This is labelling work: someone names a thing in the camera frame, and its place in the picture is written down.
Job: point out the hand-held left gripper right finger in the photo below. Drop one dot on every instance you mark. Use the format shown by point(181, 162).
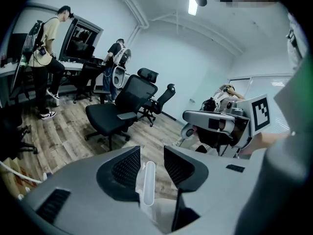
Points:
point(215, 192)

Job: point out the person's right forearm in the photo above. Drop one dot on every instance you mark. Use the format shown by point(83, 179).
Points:
point(264, 141)

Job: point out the cardboard box with red labels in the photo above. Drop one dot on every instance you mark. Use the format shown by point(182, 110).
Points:
point(12, 186)

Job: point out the person's right hand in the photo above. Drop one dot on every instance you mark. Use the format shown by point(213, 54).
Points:
point(194, 130)

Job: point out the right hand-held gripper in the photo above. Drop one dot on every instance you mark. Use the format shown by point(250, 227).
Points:
point(260, 114)

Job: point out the black office chair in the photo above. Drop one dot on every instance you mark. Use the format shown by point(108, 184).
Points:
point(9, 131)
point(88, 77)
point(162, 99)
point(137, 92)

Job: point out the white office desk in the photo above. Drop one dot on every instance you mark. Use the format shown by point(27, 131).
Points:
point(73, 67)

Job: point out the black computer monitor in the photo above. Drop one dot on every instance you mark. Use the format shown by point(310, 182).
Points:
point(18, 48)
point(80, 49)

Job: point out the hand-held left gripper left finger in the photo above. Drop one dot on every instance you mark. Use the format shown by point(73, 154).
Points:
point(93, 214)

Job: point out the ceiling light panel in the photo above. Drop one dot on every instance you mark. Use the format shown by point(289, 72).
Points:
point(193, 4)

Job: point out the white ceiling pipes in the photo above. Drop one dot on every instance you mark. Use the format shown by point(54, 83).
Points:
point(137, 13)

